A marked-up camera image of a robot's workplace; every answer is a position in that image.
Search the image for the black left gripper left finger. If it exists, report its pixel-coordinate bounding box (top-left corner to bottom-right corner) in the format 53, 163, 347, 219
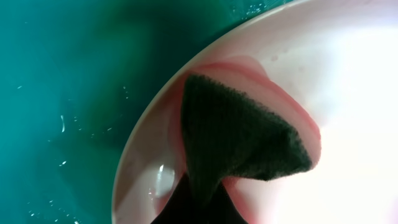
151, 174, 197, 224

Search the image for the white plate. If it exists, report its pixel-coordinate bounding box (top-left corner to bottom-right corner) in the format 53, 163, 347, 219
111, 1, 397, 223

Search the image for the blue plastic tray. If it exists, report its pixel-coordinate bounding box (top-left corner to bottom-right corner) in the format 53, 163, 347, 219
1, 0, 282, 223

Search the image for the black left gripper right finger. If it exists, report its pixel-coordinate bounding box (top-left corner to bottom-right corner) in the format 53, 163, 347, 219
201, 184, 248, 224

